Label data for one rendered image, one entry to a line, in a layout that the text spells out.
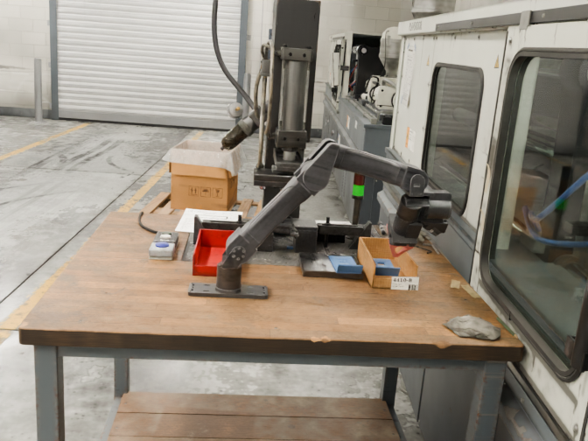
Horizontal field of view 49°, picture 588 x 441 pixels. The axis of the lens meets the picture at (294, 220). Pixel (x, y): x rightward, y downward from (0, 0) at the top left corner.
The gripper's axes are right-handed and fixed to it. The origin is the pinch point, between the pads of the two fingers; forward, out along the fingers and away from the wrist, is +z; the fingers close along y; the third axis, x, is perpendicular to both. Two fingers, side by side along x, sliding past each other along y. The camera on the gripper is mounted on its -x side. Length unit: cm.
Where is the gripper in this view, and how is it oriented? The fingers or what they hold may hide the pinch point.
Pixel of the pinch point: (395, 249)
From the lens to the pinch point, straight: 180.0
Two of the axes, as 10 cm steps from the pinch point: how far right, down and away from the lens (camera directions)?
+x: -9.9, -0.6, -0.8
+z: -1.0, 6.7, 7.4
